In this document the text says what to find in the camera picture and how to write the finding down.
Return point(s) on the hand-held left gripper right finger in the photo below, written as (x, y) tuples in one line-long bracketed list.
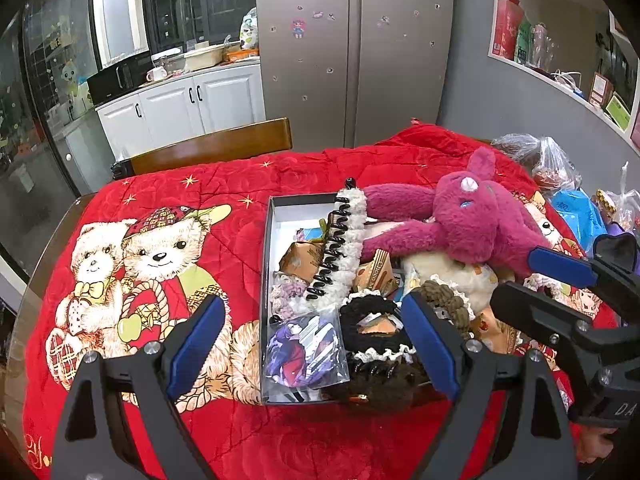
[(430, 345)]

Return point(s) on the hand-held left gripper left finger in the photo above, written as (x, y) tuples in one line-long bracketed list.
[(197, 345)]

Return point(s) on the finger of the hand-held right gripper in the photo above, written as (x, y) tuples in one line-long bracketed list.
[(560, 264), (530, 305)]

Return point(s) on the tan paper packet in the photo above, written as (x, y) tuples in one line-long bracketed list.
[(495, 332), (300, 257)]

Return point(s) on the brown crochet scrunchie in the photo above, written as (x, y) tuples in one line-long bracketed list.
[(450, 300)]

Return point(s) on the brown furry hair claw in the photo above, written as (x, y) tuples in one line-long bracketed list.
[(380, 385)]

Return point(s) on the black scrunchie white lace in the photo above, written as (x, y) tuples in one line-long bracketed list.
[(360, 310)]

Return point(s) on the clear packet with badge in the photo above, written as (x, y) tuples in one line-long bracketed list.
[(300, 355)]

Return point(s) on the pink plush toy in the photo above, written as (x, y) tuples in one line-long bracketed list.
[(465, 220)]

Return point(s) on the black tray box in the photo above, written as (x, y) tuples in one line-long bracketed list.
[(290, 215)]

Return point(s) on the person's right hand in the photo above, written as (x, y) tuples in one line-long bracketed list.
[(595, 445)]

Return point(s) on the blue plastic bag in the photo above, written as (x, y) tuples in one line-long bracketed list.
[(577, 215)]

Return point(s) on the cream plush toy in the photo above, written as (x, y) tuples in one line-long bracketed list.
[(475, 272)]

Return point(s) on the jar with checkered lid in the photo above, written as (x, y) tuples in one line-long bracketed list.
[(606, 204)]

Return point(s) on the striped brown snack packet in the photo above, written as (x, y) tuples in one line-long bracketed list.
[(380, 267)]

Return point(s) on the white plastic bag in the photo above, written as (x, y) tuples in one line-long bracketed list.
[(627, 200)]

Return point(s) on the lilac scrunchie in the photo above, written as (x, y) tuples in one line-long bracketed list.
[(287, 290)]

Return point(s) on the clear plastic bag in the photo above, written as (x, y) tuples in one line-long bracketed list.
[(540, 160)]

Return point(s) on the black hair clip white trim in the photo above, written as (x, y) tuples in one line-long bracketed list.
[(330, 250)]

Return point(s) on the red printed blanket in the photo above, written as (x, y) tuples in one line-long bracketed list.
[(225, 185)]

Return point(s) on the green card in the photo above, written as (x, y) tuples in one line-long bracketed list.
[(619, 111)]

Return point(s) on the green box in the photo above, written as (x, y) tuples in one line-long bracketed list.
[(523, 42)]

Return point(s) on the white kitchen cabinet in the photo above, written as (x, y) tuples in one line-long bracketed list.
[(200, 105)]

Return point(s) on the red gift box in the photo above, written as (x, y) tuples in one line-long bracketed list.
[(506, 25)]

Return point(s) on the white mug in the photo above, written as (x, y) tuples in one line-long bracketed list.
[(156, 74)]

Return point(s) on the black microwave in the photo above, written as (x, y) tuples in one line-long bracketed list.
[(117, 80)]

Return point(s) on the glass sliding door with stickers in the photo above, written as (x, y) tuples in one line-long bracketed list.
[(50, 110)]

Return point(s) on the silver double door fridge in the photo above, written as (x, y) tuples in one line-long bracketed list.
[(350, 60)]

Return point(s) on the printed white bag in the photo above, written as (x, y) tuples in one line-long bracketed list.
[(249, 30)]

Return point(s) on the dark kitchen window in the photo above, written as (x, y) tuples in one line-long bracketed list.
[(200, 0)]

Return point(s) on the white wall shelf unit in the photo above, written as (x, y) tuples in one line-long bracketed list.
[(560, 90)]

